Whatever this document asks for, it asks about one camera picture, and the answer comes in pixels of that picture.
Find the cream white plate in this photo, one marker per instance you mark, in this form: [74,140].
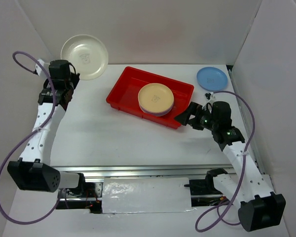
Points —
[88,55]

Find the yellow plate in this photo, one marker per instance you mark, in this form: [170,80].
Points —
[155,98]

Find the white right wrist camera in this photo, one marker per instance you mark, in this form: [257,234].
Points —
[210,97]

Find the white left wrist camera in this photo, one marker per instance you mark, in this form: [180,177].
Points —
[38,67]

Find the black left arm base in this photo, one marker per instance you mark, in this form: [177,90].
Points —
[89,199]

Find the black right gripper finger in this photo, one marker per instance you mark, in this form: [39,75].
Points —
[193,108]
[184,117]

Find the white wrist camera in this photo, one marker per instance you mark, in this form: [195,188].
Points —
[38,67]
[210,97]

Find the blue plate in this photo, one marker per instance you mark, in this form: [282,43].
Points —
[212,79]

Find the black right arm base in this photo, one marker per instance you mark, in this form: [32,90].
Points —
[202,191]

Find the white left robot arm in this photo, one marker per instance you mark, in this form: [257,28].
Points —
[32,170]

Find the purple plate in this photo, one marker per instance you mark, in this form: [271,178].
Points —
[157,114]

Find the red plastic bin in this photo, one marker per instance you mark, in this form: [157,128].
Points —
[124,95]

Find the white cover sheet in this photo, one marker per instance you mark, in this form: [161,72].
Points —
[151,195]

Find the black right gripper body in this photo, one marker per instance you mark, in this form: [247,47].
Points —
[203,119]

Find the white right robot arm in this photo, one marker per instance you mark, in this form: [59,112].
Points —
[258,206]

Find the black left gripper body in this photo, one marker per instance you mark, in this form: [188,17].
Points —
[73,80]

